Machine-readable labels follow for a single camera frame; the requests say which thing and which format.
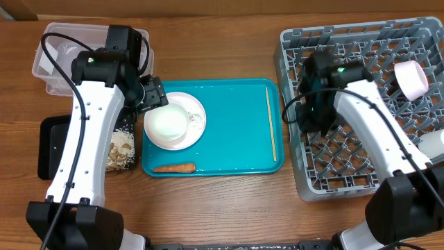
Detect orange carrot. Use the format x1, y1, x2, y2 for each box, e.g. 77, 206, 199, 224
153, 163, 196, 174

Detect grey plastic dishwasher rack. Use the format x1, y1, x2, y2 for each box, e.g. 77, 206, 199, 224
275, 17, 443, 201

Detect teal plastic serving tray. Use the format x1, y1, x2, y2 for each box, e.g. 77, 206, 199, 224
141, 78, 284, 177

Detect large white plate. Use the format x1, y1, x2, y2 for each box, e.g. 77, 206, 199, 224
144, 92, 206, 151

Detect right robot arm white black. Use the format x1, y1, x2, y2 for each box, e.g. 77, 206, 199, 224
295, 51, 443, 249

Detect black waste tray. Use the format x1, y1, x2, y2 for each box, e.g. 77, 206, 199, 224
37, 114, 137, 180

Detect clear plastic waste bin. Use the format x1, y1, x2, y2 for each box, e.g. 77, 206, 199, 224
32, 22, 154, 97

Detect wooden chopstick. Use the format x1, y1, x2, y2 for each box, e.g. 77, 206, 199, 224
265, 87, 277, 162

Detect small white plate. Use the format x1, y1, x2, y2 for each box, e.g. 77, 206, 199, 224
394, 60, 429, 101

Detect rice and food scraps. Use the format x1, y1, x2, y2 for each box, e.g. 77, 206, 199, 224
106, 128, 135, 172

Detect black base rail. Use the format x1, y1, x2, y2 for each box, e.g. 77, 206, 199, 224
145, 234, 344, 250

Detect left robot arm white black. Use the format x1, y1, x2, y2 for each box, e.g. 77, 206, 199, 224
26, 25, 168, 249

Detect white bowl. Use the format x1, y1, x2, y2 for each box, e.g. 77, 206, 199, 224
144, 103, 189, 142

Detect white paper cup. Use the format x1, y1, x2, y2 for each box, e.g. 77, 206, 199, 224
418, 129, 444, 160

